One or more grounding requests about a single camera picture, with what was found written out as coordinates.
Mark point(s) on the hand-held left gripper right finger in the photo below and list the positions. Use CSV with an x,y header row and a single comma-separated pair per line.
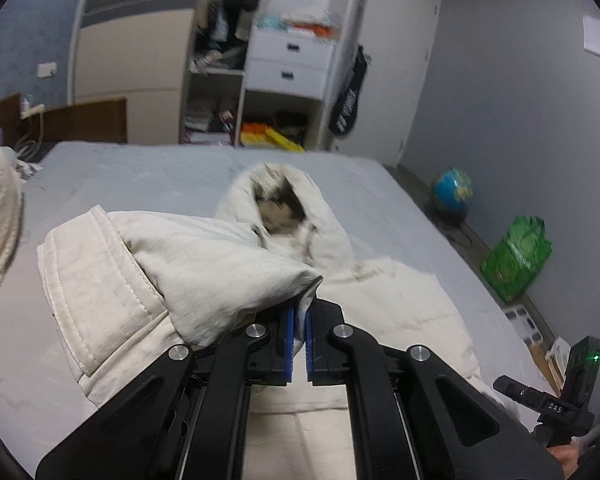
x,y
309,345

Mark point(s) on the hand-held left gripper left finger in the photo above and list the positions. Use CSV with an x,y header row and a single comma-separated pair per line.
x,y
290,345

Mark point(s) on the white hooded puffer jacket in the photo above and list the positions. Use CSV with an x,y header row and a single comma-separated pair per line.
x,y
205,260

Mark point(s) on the folded clothes on shelf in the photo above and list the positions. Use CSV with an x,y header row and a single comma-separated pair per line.
x,y
300,25

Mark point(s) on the light hanging clothes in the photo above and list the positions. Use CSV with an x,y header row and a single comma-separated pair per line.
x,y
215,5

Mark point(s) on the person's right hand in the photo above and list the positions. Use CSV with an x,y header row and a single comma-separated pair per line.
x,y
564,462

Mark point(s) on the flat boxes on floor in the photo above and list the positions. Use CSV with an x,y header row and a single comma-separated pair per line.
x,y
537,340

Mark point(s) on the green shopping bag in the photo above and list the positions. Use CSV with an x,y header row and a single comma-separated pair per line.
x,y
517,260

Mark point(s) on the yellow flat box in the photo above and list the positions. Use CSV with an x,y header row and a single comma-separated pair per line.
x,y
285,141

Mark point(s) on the blue globe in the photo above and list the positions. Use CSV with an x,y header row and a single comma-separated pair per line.
x,y
451,192

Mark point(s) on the orange box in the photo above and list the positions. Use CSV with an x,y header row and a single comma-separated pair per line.
x,y
253,132

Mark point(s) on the bed with grey sheet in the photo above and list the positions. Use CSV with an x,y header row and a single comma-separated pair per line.
x,y
130,175

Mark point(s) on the black racket bag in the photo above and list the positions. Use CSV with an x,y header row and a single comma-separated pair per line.
x,y
349,100

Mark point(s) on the white drawer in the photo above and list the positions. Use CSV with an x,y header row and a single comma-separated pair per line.
x,y
286,76
292,47

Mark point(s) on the white room door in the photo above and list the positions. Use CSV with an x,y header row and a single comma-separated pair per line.
x,y
400,60

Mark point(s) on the brown wooden headboard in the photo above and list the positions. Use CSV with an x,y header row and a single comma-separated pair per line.
x,y
80,122

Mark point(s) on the white wardrobe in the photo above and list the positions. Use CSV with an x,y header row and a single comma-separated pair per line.
x,y
130,50

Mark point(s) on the white paper sheet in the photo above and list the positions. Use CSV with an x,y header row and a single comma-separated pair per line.
x,y
595,37

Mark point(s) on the white power strip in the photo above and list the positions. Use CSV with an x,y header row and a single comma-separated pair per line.
x,y
32,110

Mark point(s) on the white wall outlet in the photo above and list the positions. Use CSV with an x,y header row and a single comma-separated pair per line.
x,y
47,70

